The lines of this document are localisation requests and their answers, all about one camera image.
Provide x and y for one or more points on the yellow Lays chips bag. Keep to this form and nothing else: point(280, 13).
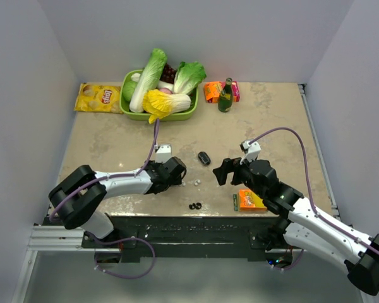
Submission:
point(98, 98)

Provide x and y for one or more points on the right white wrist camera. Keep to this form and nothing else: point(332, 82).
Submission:
point(251, 150)

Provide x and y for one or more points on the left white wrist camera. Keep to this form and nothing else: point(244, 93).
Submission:
point(163, 153)

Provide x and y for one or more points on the aluminium front rail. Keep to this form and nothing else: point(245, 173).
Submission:
point(58, 239)

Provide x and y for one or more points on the aluminium rail right edge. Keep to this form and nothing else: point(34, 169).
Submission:
point(333, 204)

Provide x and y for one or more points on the black earbud charging case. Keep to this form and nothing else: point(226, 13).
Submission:
point(204, 158)

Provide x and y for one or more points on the dark red grapes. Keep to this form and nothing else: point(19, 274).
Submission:
point(168, 74)

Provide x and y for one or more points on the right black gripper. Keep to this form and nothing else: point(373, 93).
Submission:
point(228, 165)

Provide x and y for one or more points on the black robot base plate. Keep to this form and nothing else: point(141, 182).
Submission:
point(251, 238)

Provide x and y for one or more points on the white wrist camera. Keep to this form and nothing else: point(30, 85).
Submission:
point(251, 150)
point(163, 153)

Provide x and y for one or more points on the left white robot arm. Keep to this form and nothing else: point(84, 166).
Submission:
point(77, 197)

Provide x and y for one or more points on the yellow napa cabbage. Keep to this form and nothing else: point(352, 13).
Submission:
point(160, 105)

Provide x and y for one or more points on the orange snack box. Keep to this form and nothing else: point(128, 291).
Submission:
point(212, 91)

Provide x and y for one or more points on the green lettuce leaf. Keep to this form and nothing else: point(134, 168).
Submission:
point(188, 77)

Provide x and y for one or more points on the green round cabbage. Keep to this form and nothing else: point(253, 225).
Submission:
point(128, 90)

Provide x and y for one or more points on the tall green napa cabbage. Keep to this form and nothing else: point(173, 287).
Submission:
point(148, 80)

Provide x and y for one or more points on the pink snack box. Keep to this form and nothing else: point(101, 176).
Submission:
point(235, 91)

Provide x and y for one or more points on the green glass bottle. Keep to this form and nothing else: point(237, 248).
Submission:
point(226, 96)

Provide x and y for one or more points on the orange sponge pack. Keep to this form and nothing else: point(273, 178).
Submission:
point(246, 200)

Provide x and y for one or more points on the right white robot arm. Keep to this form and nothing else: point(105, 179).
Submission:
point(307, 227)

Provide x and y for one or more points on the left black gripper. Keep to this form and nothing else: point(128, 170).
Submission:
point(155, 165)

